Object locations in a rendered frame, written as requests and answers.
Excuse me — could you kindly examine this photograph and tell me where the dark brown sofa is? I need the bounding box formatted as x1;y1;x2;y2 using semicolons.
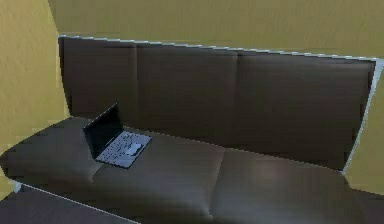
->
0;33;384;224

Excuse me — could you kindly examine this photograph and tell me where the grey open laptop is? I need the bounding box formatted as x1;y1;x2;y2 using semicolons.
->
82;103;153;170

